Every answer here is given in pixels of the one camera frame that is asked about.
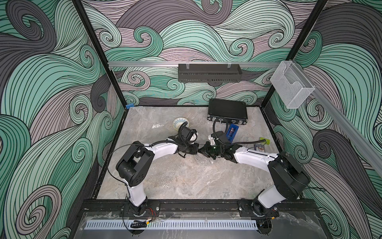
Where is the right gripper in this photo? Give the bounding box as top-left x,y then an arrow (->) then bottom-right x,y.
197,141 -> 224,159

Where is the yellow patterned ceramic bowl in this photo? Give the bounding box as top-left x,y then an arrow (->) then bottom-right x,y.
173,117 -> 189,130

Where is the clear bubble wrap sheet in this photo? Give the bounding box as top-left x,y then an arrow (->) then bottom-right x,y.
143,154 -> 271,199

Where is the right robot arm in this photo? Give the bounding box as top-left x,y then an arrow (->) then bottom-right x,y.
199,131 -> 311,216

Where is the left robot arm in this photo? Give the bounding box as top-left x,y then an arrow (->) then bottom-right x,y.
115,122 -> 199,215

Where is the blue tape dispenser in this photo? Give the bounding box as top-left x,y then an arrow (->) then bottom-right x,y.
226,124 -> 239,143

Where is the black hard case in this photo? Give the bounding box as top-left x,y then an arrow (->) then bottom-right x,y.
207,99 -> 248,125

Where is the small patterned card box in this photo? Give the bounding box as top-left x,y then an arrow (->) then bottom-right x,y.
254,144 -> 266,152

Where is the green sticky note pad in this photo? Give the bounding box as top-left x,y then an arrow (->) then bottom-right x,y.
259,137 -> 270,145

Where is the blue corner clip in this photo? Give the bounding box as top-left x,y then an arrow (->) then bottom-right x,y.
125,104 -> 134,110

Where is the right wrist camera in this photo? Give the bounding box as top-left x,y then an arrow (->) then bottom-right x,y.
208,134 -> 216,146

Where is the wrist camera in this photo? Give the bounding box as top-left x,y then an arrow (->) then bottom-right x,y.
190,132 -> 198,142
208,134 -> 216,146

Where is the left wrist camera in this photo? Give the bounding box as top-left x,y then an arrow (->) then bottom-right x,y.
190,132 -> 198,142

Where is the black perforated wall tray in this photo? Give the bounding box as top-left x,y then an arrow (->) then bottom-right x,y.
178,64 -> 243,84

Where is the white slotted cable duct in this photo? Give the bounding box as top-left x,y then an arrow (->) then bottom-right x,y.
84,219 -> 258,230

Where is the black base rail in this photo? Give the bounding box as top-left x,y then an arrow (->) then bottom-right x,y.
81,199 -> 318,218

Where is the clear acrylic wall holder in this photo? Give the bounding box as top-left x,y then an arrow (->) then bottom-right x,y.
271,60 -> 315,109

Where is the aluminium rail back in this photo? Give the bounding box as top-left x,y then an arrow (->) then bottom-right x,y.
108,61 -> 281,68

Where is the aluminium rail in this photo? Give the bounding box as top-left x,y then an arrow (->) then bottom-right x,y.
108,61 -> 281,68
295,63 -> 382,175

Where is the aluminium rail right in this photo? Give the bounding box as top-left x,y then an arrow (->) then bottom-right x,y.
295,63 -> 382,175

